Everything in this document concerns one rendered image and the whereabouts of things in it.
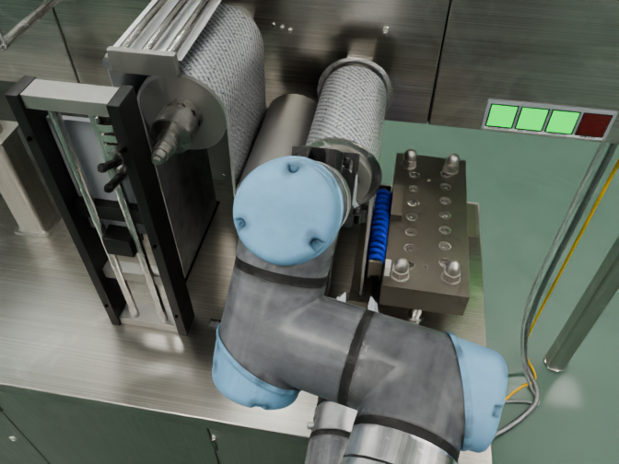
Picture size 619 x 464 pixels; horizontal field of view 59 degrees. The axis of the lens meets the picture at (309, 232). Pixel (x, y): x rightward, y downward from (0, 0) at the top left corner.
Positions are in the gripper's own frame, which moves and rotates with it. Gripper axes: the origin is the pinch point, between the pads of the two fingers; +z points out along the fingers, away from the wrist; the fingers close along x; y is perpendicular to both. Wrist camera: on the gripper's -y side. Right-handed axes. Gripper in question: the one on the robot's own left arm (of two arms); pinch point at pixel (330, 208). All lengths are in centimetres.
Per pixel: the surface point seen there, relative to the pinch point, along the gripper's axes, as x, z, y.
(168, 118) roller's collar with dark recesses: 26.0, 6.7, 9.8
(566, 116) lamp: -41, 46, 21
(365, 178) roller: -3.6, 16.8, 4.2
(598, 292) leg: -76, 105, -24
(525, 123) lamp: -34, 48, 19
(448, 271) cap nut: -20.3, 29.8, -11.1
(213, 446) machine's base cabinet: 22, 34, -56
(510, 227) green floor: -68, 192, -14
